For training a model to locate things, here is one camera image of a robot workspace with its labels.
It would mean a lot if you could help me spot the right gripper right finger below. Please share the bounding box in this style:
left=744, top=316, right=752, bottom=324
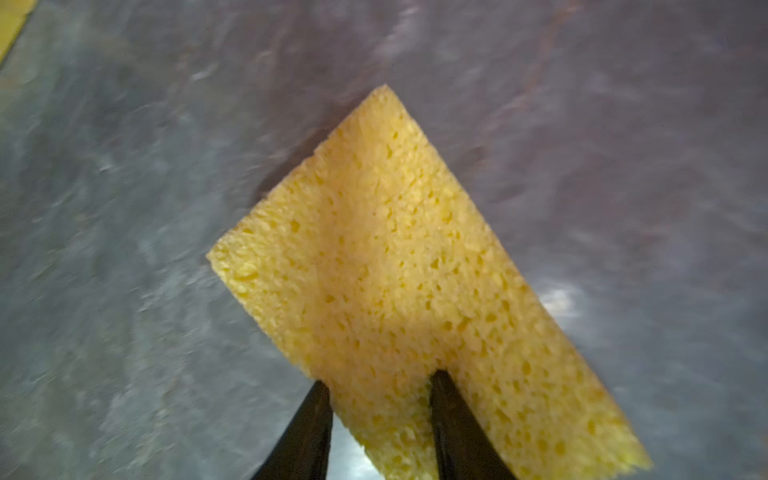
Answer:
left=430, top=370, right=516, bottom=480

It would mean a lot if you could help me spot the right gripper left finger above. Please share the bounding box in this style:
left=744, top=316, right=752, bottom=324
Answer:
left=251, top=381, right=333, bottom=480

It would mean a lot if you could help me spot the yellow sponge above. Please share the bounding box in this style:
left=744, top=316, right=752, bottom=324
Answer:
left=208, top=86, right=652, bottom=479

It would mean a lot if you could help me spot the yellow shelf with coloured boards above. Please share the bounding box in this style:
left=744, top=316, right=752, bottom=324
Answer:
left=0, top=0, right=38, bottom=62

